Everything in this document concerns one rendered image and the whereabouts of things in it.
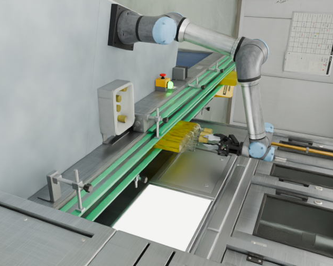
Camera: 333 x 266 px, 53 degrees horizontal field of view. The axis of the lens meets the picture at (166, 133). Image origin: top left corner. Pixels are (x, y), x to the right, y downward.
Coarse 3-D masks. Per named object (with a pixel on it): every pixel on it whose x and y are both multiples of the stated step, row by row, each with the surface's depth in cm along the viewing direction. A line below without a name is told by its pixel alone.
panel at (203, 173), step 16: (176, 160) 183; (192, 160) 183; (208, 160) 183; (224, 160) 183; (160, 176) 168; (176, 176) 168; (192, 176) 169; (208, 176) 169; (224, 176) 168; (192, 192) 155; (208, 192) 156; (128, 208) 144; (208, 208) 144; (112, 224) 134; (192, 240) 127
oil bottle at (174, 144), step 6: (162, 138) 173; (168, 138) 173; (174, 138) 174; (156, 144) 174; (162, 144) 173; (168, 144) 171; (174, 144) 170; (180, 144) 169; (186, 144) 171; (174, 150) 171; (180, 150) 170
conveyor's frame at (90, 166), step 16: (208, 64) 267; (176, 80) 225; (192, 80) 230; (160, 96) 195; (144, 112) 171; (128, 128) 176; (128, 144) 160; (80, 160) 145; (96, 160) 145; (112, 160) 147; (64, 176) 133; (80, 176) 134; (64, 192) 124
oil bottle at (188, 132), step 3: (171, 129) 183; (174, 129) 183; (177, 129) 183; (180, 129) 183; (183, 129) 183; (180, 132) 180; (183, 132) 179; (186, 132) 179; (189, 132) 180; (192, 132) 180; (189, 135) 178; (192, 135) 179
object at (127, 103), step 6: (126, 84) 154; (132, 84) 159; (126, 90) 161; (132, 90) 160; (114, 96) 146; (126, 96) 163; (132, 96) 162; (114, 102) 147; (120, 102) 165; (126, 102) 164; (132, 102) 163; (114, 108) 149; (126, 108) 165; (132, 108) 164; (114, 114) 150; (120, 114) 168; (126, 114) 167; (132, 114) 166; (114, 120) 151; (132, 120) 167; (120, 126) 162; (126, 126) 163; (120, 132) 157
